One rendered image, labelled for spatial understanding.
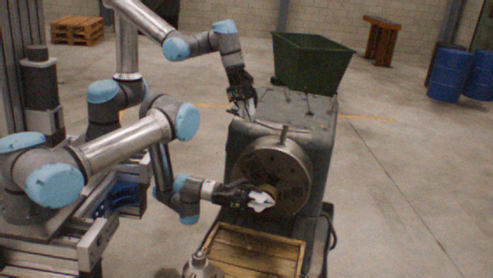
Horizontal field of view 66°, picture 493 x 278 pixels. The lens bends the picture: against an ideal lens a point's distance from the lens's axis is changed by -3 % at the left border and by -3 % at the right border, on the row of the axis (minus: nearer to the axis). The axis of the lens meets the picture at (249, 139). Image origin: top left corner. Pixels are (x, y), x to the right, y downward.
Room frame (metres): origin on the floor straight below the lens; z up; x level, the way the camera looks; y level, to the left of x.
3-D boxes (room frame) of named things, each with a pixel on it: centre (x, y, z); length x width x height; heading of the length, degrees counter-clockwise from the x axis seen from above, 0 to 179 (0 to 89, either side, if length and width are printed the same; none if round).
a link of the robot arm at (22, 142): (0.88, 0.59, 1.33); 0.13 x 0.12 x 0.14; 54
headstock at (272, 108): (1.76, -0.17, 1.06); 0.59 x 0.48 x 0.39; 169
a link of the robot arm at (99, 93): (1.38, 0.57, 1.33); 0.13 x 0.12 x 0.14; 156
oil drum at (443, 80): (6.99, -3.48, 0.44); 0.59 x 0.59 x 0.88
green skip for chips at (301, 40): (6.39, -0.80, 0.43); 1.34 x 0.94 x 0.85; 17
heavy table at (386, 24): (9.94, -2.90, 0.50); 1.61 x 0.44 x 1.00; 5
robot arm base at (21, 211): (0.88, 0.60, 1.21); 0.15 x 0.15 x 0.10
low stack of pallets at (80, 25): (8.49, 4.00, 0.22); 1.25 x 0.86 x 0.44; 8
